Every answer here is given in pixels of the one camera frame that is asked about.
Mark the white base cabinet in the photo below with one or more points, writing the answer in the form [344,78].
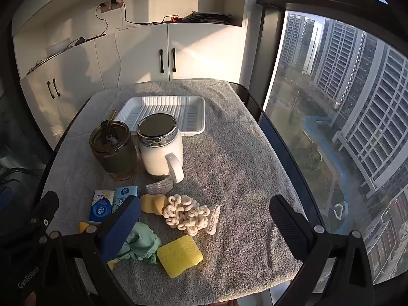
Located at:
[140,51]

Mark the grey terry towel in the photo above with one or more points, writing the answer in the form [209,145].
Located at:
[239,153]

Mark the high-rise apartment buildings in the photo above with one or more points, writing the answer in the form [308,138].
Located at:
[366,95]

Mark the cream knitted pad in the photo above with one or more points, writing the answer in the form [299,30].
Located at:
[214,218]

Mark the blue white tissue packet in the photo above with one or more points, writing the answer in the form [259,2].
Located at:
[100,208]
[124,194]

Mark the amber glass tumbler green sleeve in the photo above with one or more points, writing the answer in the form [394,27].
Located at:
[116,162]

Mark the white plastic tray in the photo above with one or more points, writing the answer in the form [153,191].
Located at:
[165,105]

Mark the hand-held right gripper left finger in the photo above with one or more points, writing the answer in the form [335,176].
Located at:
[121,226]

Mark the yellow gourd-shaped makeup sponge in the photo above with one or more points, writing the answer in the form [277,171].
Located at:
[151,204]

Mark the cream chenille loop cloth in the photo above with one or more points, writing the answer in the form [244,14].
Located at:
[188,216]

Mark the stack of magazines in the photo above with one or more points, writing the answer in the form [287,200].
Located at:
[210,17]

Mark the dark window frame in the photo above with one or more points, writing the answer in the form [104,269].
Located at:
[271,38]

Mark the wall socket with plugs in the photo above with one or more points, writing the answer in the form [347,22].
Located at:
[111,5]

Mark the green microfibre cloth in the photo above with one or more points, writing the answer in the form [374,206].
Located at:
[143,242]

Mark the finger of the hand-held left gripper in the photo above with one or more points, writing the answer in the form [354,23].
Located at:
[7,205]
[47,204]

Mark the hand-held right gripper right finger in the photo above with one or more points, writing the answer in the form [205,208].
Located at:
[288,220]

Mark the black power adapter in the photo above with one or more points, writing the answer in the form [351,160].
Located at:
[80,41]

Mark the grey crochet coaster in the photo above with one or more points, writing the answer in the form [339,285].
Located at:
[159,187]

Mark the white lidded mug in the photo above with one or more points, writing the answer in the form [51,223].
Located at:
[159,159]

